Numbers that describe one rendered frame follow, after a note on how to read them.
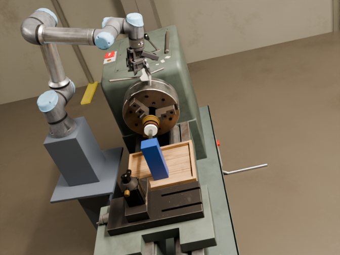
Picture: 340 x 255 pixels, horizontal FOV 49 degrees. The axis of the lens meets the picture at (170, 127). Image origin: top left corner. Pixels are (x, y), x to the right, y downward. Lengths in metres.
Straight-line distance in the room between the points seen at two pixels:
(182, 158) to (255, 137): 1.48
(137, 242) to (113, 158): 0.87
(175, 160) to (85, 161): 0.53
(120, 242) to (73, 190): 0.73
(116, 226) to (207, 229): 0.40
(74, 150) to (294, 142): 1.89
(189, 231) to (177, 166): 0.46
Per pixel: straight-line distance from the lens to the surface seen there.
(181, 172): 1.94
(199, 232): 1.62
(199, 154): 2.46
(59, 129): 2.15
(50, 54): 2.08
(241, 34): 4.69
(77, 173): 2.30
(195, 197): 1.69
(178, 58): 2.16
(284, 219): 2.77
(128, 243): 1.70
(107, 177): 2.31
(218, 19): 4.59
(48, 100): 2.09
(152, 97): 2.01
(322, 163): 3.12
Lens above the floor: 2.20
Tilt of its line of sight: 36 degrees down
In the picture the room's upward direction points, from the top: 19 degrees counter-clockwise
